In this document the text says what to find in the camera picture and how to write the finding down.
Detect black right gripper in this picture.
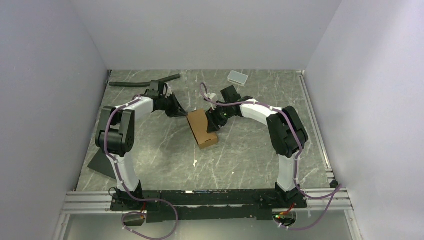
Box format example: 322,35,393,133
205,104,233,134

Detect black foam hose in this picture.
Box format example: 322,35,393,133
108,73,182,89

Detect black rectangular pad left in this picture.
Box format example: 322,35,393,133
87,148,117,180

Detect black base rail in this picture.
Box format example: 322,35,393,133
110,188,308,223

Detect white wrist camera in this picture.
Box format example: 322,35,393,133
204,93,218,102
163,83,173,98

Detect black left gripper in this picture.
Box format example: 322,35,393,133
160,93,189,119

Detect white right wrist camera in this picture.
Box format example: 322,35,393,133
204,93,218,102

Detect white plastic container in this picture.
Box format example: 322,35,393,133
227,70,249,87

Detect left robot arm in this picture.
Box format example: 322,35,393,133
95,78,188,210

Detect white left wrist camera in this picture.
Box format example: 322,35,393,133
163,83,173,98

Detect brown cardboard box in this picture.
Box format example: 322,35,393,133
186,108,219,149

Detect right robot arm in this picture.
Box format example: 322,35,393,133
200,83,309,208

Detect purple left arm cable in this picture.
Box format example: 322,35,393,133
103,94,180,240

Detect aluminium frame rail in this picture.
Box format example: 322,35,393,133
61,188,354,214

